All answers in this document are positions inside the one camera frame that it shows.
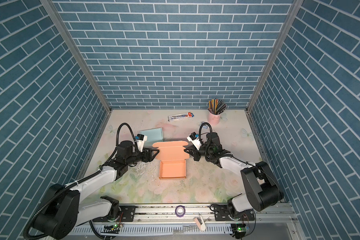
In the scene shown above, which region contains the pink paper box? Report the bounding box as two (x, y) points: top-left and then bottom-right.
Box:
(153, 141), (190, 180)

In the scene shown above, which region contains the colored pencils bundle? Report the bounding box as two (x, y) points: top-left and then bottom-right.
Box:
(208, 99), (227, 115)

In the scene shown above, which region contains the purple tape roll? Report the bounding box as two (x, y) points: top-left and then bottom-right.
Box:
(175, 205), (186, 218)

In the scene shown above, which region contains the pink pen cup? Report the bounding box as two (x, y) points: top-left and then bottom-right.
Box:
(208, 112), (221, 126)

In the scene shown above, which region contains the left black corrugated cable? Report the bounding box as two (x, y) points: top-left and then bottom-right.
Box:
(22, 122), (136, 240)

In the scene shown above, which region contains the white pink small tool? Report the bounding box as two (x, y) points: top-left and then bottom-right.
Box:
(194, 215), (207, 232)

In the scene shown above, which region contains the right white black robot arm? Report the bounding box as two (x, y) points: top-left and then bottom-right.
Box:
(184, 132), (284, 219)

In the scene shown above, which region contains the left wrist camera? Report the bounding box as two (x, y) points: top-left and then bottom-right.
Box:
(135, 134), (148, 152)

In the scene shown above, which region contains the right black cable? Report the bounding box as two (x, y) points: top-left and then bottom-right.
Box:
(197, 121), (284, 199)

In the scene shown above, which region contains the blue small stapler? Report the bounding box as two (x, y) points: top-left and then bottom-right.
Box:
(200, 122), (209, 129)

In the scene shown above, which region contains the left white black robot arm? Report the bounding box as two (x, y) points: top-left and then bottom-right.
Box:
(23, 141), (160, 240)

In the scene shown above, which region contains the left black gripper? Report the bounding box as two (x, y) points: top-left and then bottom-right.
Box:
(125, 146), (160, 167)

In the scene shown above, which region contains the white pencil box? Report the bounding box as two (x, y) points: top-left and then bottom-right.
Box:
(168, 112), (194, 122)

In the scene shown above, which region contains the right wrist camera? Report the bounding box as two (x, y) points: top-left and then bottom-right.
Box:
(187, 132), (202, 150)

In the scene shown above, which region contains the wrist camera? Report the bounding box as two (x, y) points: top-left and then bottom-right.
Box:
(187, 132), (202, 150)
(135, 134), (148, 152)

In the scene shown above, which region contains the light blue paper box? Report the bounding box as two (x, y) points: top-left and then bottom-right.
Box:
(140, 128), (164, 144)

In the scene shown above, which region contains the metal base rail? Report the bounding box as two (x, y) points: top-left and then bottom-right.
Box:
(41, 202), (305, 240)

